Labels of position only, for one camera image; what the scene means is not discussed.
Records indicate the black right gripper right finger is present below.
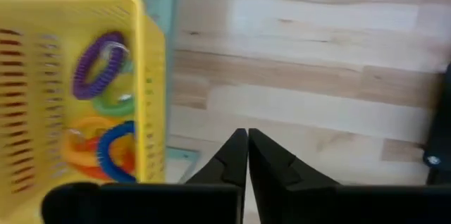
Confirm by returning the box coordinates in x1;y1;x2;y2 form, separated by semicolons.
248;127;341;224

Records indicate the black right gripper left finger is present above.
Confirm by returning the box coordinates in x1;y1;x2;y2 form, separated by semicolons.
185;127;249;186

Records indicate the blue coil keychain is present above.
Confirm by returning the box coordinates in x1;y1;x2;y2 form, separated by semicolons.
96;120;137;184

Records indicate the green coil keychain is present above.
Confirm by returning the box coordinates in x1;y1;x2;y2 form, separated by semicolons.
91;60;137;118

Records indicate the red coil keychain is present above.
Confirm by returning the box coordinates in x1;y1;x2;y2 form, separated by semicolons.
72;135;137;182

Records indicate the orange coil keychain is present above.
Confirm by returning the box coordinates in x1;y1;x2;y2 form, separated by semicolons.
60;116;123;168

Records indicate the purple coil keychain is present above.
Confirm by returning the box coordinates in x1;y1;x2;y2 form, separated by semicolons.
72;32;130;101

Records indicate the yellow plastic basket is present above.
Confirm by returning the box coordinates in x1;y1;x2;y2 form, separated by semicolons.
0;0;167;224

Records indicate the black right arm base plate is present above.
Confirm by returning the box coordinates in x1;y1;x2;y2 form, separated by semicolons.
422;63;451;186

